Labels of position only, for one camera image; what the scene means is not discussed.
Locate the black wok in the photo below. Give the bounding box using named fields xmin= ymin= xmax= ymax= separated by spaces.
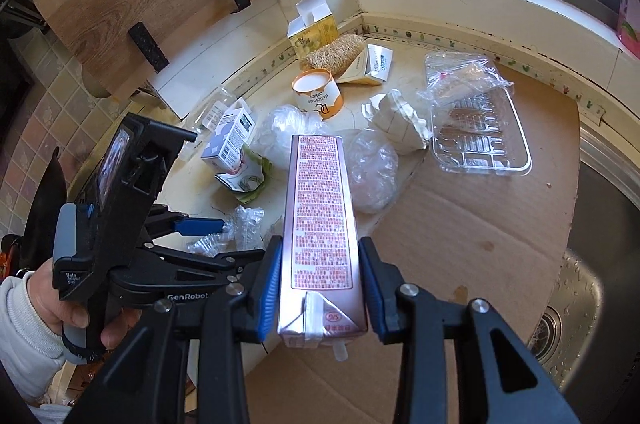
xmin=20 ymin=146 xmax=68 ymax=277

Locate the brown cardboard sheet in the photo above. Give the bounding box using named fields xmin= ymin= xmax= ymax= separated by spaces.
xmin=245 ymin=94 xmax=581 ymax=424

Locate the clear labelled bottle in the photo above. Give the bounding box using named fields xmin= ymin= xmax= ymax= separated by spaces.
xmin=182 ymin=86 xmax=246 ymax=135

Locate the orange paper cup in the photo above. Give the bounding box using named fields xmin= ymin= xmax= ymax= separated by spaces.
xmin=291 ymin=68 xmax=343 ymax=121

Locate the loofah sponge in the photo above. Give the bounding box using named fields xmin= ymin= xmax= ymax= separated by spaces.
xmin=300 ymin=34 xmax=368 ymax=72

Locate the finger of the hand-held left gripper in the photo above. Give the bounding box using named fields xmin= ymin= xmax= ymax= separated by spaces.
xmin=112 ymin=241 xmax=266 ymax=309
xmin=145 ymin=204 xmax=226 ymax=245

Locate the whitish translucent plastic bag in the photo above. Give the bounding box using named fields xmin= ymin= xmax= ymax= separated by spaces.
xmin=248 ymin=104 xmax=331 ymax=169

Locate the blue white carton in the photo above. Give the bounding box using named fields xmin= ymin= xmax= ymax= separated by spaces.
xmin=201 ymin=98 xmax=257 ymax=169

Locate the clear plastic wrap bag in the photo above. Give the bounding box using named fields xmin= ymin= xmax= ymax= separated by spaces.
xmin=416 ymin=51 xmax=516 ymax=107

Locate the small white yellow box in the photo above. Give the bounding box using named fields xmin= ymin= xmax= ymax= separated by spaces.
xmin=336 ymin=44 xmax=393 ymax=85

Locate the crumpled white paper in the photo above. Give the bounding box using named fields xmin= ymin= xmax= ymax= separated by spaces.
xmin=362 ymin=90 xmax=431 ymax=156

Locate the pink drink carton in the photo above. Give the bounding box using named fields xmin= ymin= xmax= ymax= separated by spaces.
xmin=276 ymin=134 xmax=368 ymax=362

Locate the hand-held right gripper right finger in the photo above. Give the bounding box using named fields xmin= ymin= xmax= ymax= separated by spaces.
xmin=357 ymin=236 xmax=581 ymax=424

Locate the person's left forearm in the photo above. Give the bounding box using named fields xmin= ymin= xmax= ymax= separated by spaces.
xmin=0 ymin=274 xmax=76 ymax=407

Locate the person's left hand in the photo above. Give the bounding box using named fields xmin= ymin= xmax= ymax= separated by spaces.
xmin=30 ymin=260 xmax=143 ymax=351

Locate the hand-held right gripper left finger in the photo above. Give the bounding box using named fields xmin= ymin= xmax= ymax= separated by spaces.
xmin=65 ymin=234 xmax=286 ymax=424

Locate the steel sink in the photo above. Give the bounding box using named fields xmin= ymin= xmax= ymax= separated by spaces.
xmin=525 ymin=114 xmax=640 ymax=424

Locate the crushed green white carton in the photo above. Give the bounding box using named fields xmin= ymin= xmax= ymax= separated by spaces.
xmin=215 ymin=149 xmax=273 ymax=205

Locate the small clear plastic wrap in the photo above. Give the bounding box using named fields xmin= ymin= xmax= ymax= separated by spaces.
xmin=187 ymin=206 xmax=266 ymax=257

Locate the yellow honeycomb print box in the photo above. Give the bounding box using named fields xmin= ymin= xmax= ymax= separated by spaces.
xmin=286 ymin=0 xmax=342 ymax=59

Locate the clear plastic tray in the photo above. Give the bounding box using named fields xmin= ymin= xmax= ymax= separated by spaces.
xmin=431 ymin=86 xmax=532 ymax=177

